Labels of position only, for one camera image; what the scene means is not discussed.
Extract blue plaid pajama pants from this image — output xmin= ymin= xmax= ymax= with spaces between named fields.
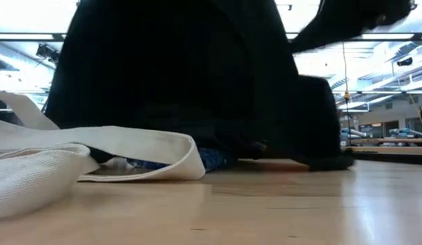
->
xmin=127 ymin=146 xmax=236 ymax=173

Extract light wooden desk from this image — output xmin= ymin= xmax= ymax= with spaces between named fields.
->
xmin=342 ymin=145 xmax=422 ymax=166

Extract black ceiling camera rig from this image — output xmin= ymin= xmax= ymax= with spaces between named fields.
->
xmin=35 ymin=43 xmax=61 ymax=65

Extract black garment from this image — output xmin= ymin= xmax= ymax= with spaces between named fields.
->
xmin=44 ymin=0 xmax=355 ymax=172

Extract cream canvas tote bag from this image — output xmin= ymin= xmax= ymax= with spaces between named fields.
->
xmin=0 ymin=90 xmax=207 ymax=218

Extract black ceiling speaker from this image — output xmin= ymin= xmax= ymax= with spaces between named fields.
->
xmin=396 ymin=56 xmax=415 ymax=68

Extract dark grey garment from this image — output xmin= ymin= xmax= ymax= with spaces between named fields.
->
xmin=193 ymin=115 xmax=268 ymax=161

